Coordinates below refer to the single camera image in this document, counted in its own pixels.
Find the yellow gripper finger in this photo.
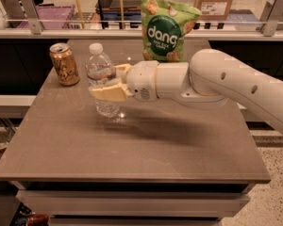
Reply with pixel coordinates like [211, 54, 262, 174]
[115, 63, 132, 83]
[90, 82, 132, 102]

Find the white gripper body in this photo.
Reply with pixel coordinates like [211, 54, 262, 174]
[126, 60, 158, 102]

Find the clear plastic water bottle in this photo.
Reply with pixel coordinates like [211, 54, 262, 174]
[85, 43, 120, 118]

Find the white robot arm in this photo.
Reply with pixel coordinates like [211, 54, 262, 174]
[89, 49, 283, 135]

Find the gold soda can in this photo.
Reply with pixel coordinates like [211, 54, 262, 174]
[49, 42, 79, 86]

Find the green dang chips bag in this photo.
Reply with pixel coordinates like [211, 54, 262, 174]
[141, 0, 200, 62]

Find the purple plastic crate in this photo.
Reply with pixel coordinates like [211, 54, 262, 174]
[16, 5, 77, 30]

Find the cardboard box with label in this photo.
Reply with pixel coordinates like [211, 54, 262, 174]
[194, 0, 233, 20]

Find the left metal rail bracket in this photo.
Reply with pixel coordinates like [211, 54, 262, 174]
[21, 0, 43, 35]

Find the metal rail bracket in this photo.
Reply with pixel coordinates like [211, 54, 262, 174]
[21, 0, 43, 35]
[260, 0, 283, 37]

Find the right metal rail bracket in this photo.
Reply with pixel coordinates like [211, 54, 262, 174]
[260, 0, 283, 37]

